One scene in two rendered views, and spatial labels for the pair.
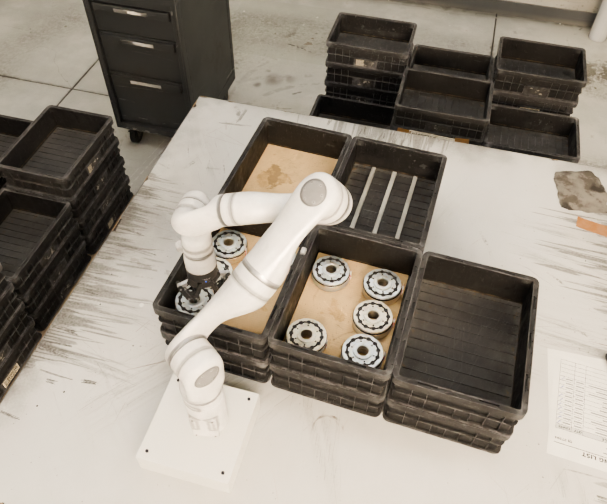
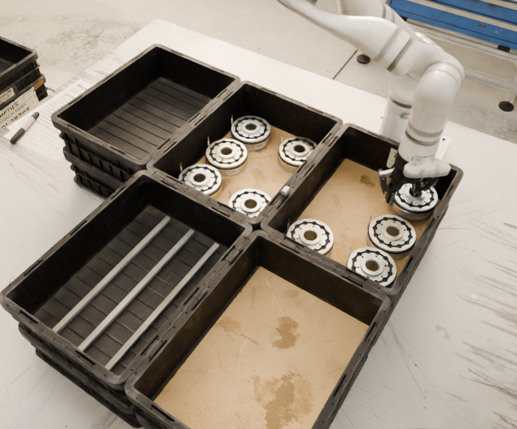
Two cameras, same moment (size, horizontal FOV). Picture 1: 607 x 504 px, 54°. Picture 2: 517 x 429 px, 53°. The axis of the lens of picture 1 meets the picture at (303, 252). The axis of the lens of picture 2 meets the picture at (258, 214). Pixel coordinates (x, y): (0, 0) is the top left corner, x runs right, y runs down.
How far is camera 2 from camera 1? 1.81 m
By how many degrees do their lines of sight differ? 80
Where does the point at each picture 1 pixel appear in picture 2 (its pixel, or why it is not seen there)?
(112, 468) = (468, 159)
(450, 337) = (158, 135)
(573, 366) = (49, 144)
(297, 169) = (235, 408)
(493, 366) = (138, 110)
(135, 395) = (461, 205)
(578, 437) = not seen: hidden behind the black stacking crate
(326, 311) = (268, 180)
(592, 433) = not seen: hidden behind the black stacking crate
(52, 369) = not seen: outside the picture
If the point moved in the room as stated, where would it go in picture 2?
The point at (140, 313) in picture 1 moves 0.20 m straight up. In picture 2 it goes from (473, 285) to (505, 234)
